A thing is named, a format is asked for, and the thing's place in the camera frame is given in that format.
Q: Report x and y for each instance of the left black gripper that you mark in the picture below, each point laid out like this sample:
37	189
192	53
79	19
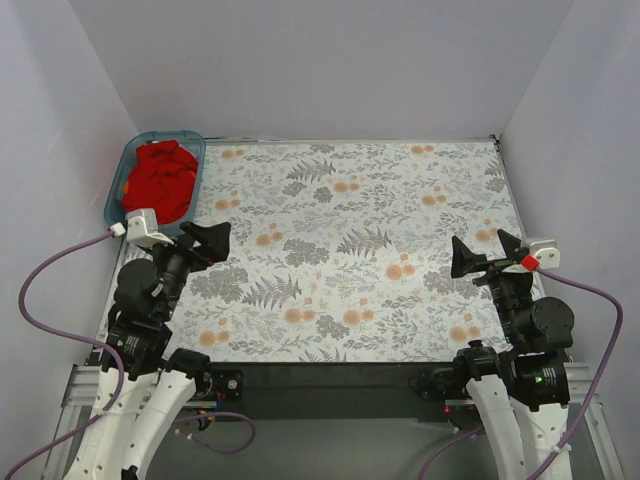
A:
189	251

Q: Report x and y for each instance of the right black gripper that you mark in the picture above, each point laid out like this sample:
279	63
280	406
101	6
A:
492	268

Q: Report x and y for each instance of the red t shirt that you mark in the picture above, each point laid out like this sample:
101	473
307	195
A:
162	179

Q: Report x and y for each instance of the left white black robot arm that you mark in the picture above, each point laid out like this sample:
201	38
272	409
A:
139	392

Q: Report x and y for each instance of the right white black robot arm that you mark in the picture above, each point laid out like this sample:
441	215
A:
521	394

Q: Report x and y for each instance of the teal plastic bin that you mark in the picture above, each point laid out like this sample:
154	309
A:
190	140

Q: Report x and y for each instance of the floral table mat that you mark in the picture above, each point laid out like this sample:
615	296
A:
342	252

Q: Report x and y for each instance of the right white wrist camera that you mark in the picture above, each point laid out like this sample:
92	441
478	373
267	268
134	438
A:
535	253

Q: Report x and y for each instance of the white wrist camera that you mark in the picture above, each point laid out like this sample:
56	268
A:
535	253
143	231

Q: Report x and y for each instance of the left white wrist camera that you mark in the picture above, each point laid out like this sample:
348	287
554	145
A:
143	231

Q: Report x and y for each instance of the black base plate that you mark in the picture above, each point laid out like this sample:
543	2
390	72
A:
426	392

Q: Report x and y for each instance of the aluminium frame rail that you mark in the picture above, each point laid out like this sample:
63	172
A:
81	389

